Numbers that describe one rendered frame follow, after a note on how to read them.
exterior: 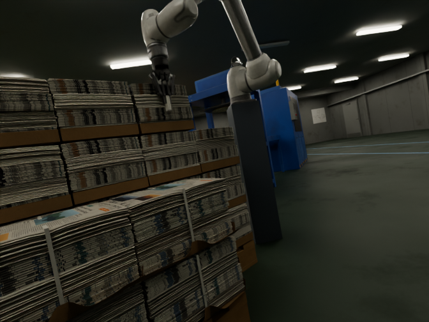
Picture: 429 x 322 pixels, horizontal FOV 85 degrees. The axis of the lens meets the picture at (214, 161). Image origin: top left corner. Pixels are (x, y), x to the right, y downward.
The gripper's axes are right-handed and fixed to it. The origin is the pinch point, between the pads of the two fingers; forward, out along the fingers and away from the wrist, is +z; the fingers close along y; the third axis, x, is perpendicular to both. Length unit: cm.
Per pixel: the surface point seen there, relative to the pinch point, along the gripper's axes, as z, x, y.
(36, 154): 16, -2, 51
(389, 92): -97, -210, -1365
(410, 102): -29, -131, -1313
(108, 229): 41, 27, 41
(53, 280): 48, 27, 55
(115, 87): -7.5, -2.5, 21.4
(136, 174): 29.0, -2.5, 19.8
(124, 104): -0.4, -1.9, 19.1
